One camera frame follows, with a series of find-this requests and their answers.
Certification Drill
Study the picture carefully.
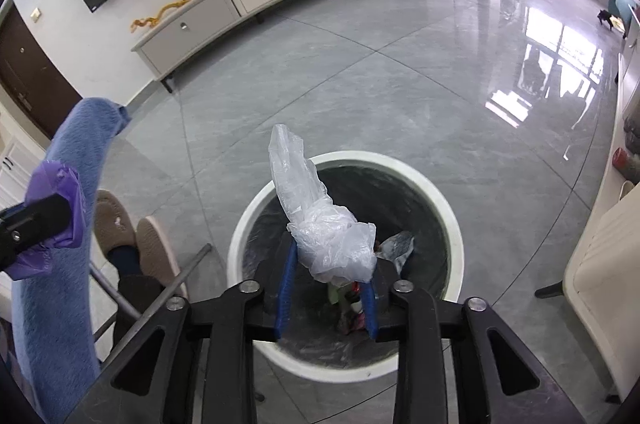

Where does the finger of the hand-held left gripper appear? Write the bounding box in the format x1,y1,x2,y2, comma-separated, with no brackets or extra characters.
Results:
0,194,72,271

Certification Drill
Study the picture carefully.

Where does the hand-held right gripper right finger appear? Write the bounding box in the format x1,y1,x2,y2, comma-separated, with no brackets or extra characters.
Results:
360,260,571,424

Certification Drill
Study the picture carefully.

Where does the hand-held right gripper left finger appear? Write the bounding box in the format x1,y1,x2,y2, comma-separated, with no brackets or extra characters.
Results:
65,231,299,424

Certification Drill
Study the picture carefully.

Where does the purple plastic bag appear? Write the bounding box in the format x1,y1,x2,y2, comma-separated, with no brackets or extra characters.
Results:
10,160,87,281

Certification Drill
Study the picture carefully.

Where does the clear plastic bag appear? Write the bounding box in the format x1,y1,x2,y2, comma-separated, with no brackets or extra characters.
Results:
267,123,377,287

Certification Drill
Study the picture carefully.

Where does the white round trash bin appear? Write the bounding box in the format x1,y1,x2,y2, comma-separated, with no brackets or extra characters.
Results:
226,151,465,384

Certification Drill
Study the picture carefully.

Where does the white base cabinet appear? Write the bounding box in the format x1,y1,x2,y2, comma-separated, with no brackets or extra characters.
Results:
0,104,48,215

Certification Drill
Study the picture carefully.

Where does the brown slipper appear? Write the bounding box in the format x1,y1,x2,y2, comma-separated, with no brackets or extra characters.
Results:
94,189,138,255
136,216,188,300

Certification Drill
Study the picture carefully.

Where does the blue fuzzy blanket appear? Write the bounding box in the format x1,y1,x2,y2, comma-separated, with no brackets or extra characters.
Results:
10,98,132,424

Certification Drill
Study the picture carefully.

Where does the person's dark trouser leg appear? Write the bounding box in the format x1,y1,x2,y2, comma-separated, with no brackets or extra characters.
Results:
107,244,166,350

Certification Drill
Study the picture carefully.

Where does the black bin liner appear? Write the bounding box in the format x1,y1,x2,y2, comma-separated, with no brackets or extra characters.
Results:
245,164,448,355

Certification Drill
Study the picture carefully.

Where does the brown entrance door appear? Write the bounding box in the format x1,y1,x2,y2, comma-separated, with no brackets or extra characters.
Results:
0,1,83,140

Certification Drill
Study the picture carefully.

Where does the cream chair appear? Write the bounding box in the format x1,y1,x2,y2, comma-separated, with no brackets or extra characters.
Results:
535,181,640,405

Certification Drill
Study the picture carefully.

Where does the golden dragon figurine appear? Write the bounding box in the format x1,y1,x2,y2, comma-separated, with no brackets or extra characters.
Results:
131,0,211,32

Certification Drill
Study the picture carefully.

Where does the cream television cabinet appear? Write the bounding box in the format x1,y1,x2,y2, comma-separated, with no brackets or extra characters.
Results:
131,0,386,94

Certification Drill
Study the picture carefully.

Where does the teal chair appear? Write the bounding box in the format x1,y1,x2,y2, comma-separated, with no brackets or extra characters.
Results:
607,0,640,40

